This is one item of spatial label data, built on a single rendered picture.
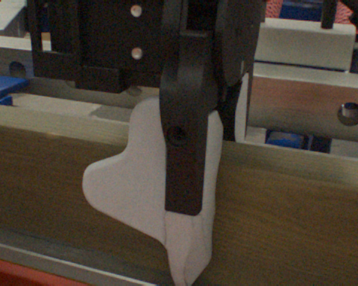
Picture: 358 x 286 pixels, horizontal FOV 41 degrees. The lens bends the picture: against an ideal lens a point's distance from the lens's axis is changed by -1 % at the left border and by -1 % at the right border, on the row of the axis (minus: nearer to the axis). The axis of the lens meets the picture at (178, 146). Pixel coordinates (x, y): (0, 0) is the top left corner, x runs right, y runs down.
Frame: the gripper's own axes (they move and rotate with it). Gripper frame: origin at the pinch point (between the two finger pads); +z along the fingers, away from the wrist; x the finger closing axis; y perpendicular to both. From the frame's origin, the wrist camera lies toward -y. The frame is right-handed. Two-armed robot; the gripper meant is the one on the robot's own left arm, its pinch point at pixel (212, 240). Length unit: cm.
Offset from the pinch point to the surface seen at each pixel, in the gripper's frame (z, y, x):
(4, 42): -3.6, 30.7, -23.8
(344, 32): -6.7, -4.7, -27.3
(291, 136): 9.4, 0.1, -40.6
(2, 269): 5.1, 13.2, 0.4
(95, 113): 100, 158, -270
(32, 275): 5.1, 11.2, 0.2
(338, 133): 1.3, -5.5, -21.8
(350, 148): 102, -17, -277
